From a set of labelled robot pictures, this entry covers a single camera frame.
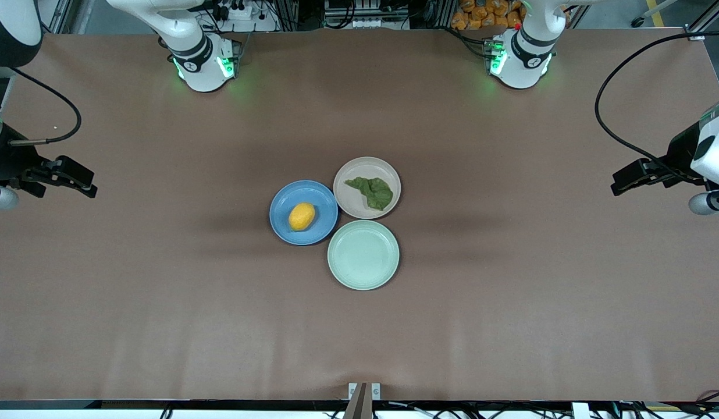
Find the yellow lemon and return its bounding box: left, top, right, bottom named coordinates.
left=288, top=202, right=317, bottom=232

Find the green lettuce leaf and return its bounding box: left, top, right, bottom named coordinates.
left=344, top=176, right=395, bottom=212

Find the bag of oranges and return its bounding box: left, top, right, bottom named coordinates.
left=450, top=0, right=524, bottom=31

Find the white power strip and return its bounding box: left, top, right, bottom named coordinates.
left=211, top=0, right=254, bottom=22

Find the blue plate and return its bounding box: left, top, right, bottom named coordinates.
left=269, top=180, right=339, bottom=246

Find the beige plate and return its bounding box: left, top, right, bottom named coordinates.
left=333, top=156, right=402, bottom=220

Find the pale green plate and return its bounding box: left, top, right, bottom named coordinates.
left=327, top=219, right=400, bottom=291

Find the brown paper table cover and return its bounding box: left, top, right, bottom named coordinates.
left=0, top=28, right=719, bottom=403

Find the aluminium frame profile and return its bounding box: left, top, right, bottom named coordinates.
left=684, top=5, right=719, bottom=41
left=41, top=0, right=75, bottom=35

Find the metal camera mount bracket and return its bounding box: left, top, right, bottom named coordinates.
left=343, top=382, right=382, bottom=419

